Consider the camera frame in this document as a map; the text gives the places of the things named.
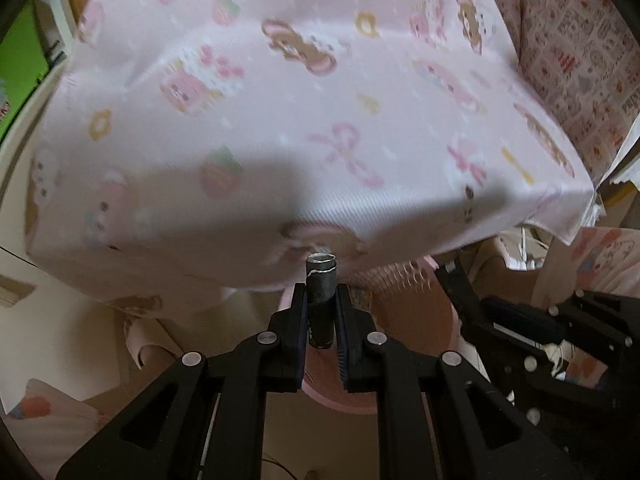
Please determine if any red patterned cloth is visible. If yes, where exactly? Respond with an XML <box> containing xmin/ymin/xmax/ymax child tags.
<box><xmin>485</xmin><ymin>0</ymin><xmax>640</xmax><ymax>186</ymax></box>

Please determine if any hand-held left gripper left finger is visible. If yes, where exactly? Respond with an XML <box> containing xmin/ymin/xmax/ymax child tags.
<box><xmin>55</xmin><ymin>282</ymin><xmax>308</xmax><ymax>480</ymax></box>

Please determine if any white paper sheet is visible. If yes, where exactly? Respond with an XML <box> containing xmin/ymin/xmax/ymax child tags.
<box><xmin>597</xmin><ymin>110</ymin><xmax>640</xmax><ymax>206</ymax></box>

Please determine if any pink printed tablecloth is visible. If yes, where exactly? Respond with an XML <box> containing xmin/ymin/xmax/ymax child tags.
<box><xmin>25</xmin><ymin>0</ymin><xmax>598</xmax><ymax>306</ymax></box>

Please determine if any green storage box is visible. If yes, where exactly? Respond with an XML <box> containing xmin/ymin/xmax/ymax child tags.
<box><xmin>0</xmin><ymin>0</ymin><xmax>56</xmax><ymax>136</ymax></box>

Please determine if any person's pink pajamas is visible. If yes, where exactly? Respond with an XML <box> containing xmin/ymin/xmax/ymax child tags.
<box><xmin>0</xmin><ymin>227</ymin><xmax>640</xmax><ymax>480</ymax></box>

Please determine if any white shelf unit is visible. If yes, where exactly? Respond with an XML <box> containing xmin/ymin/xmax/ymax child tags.
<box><xmin>30</xmin><ymin>0</ymin><xmax>76</xmax><ymax>76</ymax></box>

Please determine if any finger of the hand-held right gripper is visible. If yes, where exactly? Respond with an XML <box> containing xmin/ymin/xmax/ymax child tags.
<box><xmin>437</xmin><ymin>260</ymin><xmax>601</xmax><ymax>411</ymax></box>
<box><xmin>480</xmin><ymin>287</ymin><xmax>640</xmax><ymax>351</ymax></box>

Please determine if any pink plastic basket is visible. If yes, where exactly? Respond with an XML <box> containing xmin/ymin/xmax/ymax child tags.
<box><xmin>277</xmin><ymin>255</ymin><xmax>478</xmax><ymax>416</ymax></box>

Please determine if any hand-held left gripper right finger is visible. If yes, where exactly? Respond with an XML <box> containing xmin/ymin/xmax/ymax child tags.
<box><xmin>334</xmin><ymin>282</ymin><xmax>583</xmax><ymax>480</ymax></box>

